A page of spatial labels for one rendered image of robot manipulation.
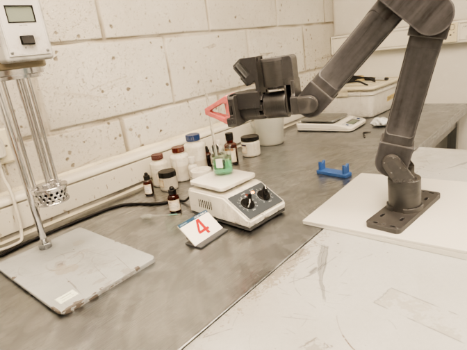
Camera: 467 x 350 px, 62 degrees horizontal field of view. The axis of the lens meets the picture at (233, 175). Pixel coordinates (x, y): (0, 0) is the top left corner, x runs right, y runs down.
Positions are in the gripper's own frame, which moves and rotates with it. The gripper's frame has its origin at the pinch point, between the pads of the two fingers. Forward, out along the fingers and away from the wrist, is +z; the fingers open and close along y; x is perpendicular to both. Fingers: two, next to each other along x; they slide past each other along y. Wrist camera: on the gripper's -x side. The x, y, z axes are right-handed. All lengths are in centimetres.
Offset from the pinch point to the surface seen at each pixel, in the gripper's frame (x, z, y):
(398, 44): -5, -35, -138
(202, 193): 18.2, 1.8, 6.5
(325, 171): 24.4, -19.5, -27.6
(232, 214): 21.8, -7.1, 10.1
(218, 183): 16.1, -2.4, 5.6
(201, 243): 24.6, -3.4, 18.6
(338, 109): 21, -9, -112
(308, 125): 22, -1, -83
